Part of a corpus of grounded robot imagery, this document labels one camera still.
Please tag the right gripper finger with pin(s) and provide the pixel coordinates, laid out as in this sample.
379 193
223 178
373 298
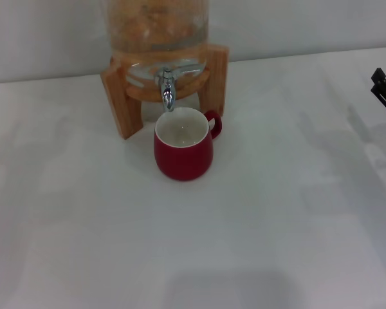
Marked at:
380 76
382 95

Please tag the red ceramic cup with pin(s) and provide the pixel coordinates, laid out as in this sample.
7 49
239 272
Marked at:
183 162

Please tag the chrome dispenser faucet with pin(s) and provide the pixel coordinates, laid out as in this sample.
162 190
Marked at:
168 93

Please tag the glass beverage dispenser jar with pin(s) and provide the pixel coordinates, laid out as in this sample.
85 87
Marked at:
157 25

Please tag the wooden dispenser stand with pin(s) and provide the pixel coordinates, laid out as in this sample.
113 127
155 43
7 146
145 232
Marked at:
123 106

